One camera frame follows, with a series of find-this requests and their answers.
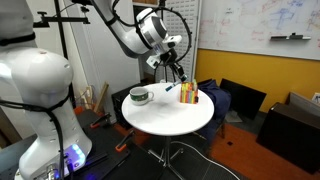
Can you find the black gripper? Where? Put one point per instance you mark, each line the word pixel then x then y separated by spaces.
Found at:
pixel 168 56

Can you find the round white table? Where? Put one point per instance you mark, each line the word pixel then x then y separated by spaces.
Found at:
pixel 166 113

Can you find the black stand with crossbar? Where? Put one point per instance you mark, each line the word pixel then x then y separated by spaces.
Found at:
pixel 63 36

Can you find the colourful striped block box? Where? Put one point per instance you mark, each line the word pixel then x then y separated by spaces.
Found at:
pixel 189 94

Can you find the black cabinet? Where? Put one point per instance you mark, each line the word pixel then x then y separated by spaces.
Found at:
pixel 290 136

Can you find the black flat panel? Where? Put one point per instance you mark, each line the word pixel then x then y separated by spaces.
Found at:
pixel 245 98

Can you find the wooden sticks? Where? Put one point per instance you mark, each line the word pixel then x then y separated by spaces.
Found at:
pixel 100 98

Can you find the black box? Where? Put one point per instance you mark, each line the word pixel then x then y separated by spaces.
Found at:
pixel 118 106

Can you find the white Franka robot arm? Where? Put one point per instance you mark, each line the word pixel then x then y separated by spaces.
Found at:
pixel 36 80

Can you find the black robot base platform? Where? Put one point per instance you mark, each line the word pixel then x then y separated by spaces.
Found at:
pixel 106 150

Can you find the green and white cup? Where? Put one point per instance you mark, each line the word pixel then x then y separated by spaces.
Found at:
pixel 139 96

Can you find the whiteboard tray with eraser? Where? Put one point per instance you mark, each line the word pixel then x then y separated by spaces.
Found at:
pixel 290 37

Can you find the blue cloth covered chair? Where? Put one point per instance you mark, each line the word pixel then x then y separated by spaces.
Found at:
pixel 216 96

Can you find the wall whiteboard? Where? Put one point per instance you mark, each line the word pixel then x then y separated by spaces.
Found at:
pixel 253 23

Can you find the grey board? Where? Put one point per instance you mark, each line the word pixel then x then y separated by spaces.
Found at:
pixel 305 103

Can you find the teal marker pen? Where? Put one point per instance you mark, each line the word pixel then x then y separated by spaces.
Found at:
pixel 171 86

